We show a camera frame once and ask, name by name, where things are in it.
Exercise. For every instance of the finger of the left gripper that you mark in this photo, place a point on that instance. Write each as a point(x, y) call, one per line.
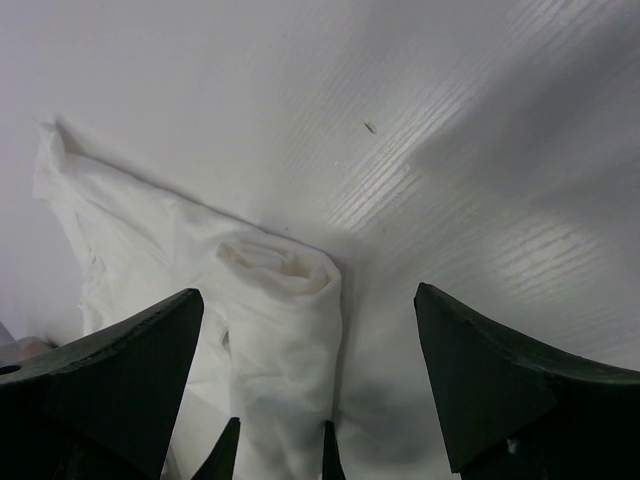
point(220, 463)
point(331, 464)

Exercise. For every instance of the white printed t-shirt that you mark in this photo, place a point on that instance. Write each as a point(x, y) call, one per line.
point(271, 329)

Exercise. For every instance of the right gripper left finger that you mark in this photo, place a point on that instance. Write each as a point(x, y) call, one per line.
point(104, 406)

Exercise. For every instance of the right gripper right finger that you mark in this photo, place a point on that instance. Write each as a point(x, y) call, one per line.
point(512, 407)

